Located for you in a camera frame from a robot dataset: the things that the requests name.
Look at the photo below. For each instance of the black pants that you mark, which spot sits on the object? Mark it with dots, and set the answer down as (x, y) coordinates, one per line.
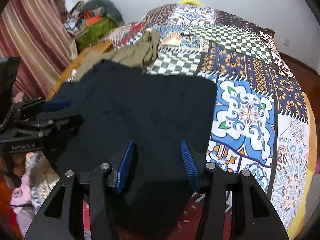
(157, 112)

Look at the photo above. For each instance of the red striped curtain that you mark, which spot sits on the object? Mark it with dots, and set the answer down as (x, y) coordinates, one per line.
(34, 31)

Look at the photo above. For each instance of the wall power socket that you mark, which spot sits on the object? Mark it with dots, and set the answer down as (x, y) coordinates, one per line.
(287, 42)

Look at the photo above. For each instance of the grey plush toy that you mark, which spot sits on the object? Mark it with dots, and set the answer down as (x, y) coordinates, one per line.
(107, 8)

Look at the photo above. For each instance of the khaki pants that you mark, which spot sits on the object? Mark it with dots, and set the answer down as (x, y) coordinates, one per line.
(139, 55)

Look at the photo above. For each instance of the wooden bed headboard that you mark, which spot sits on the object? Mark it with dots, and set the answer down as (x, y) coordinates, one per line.
(103, 47)

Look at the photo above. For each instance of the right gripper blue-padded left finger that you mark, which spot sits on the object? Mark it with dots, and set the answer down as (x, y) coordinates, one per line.
(61, 214)

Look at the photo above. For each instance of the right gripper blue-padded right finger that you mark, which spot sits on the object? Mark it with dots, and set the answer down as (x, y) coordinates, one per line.
(253, 215)

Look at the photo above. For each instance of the patchwork patterned bedspread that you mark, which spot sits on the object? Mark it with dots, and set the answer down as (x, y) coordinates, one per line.
(260, 121)

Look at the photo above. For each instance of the yellow hoop behind bed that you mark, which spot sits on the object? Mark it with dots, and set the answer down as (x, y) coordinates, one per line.
(191, 2)

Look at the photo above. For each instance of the green patterned bag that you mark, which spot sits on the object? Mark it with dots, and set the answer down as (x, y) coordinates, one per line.
(92, 34)

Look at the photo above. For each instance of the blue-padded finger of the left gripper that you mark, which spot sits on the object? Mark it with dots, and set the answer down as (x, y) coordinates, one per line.
(52, 106)

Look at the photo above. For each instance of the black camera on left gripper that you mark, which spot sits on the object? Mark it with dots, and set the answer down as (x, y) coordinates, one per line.
(9, 68)

